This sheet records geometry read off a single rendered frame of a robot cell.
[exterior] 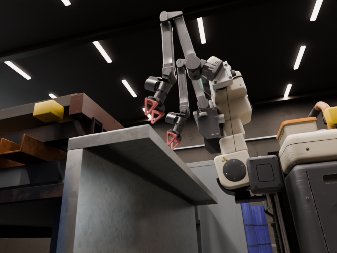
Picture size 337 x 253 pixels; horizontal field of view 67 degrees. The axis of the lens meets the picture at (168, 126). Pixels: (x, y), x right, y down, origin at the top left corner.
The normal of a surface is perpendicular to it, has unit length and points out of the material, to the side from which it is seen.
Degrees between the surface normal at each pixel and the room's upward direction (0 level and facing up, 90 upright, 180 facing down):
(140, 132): 90
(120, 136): 90
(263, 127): 90
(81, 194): 90
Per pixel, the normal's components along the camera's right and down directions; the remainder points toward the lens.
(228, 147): -0.24, -0.38
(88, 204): 0.96, -0.16
